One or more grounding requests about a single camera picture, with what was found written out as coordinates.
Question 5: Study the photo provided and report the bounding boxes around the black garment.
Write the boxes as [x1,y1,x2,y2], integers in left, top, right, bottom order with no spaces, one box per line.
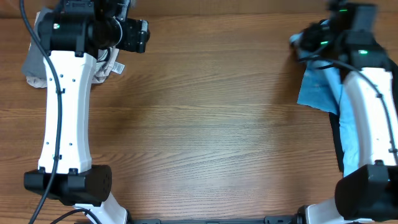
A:
[329,57,397,172]

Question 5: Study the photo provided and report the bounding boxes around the light blue t-shirt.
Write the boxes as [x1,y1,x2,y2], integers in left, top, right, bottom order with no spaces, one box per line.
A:
[289,20,359,177]

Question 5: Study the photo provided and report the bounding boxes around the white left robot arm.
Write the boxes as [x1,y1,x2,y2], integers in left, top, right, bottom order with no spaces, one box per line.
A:
[24,0,150,223]

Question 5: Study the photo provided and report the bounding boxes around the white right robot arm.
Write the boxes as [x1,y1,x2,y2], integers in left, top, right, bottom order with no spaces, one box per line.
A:
[290,30,397,223]

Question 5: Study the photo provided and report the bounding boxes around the beige folded garment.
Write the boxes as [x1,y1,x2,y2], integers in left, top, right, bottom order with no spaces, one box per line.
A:
[26,47,124,88]

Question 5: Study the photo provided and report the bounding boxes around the grey folded shorts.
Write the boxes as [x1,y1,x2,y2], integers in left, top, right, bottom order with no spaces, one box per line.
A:
[22,7,52,80]

